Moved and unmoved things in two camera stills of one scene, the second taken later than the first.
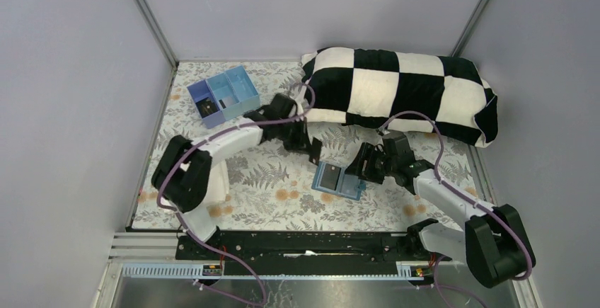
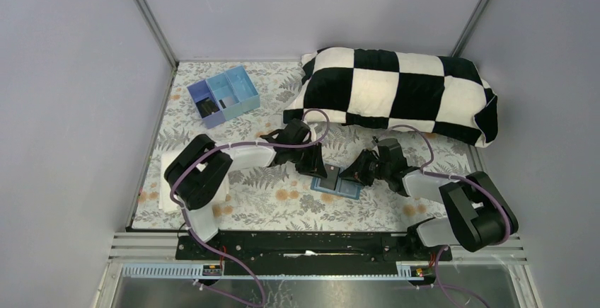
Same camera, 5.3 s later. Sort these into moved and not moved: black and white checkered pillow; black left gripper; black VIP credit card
Moved: black left gripper
Not moved: black and white checkered pillow; black VIP credit card
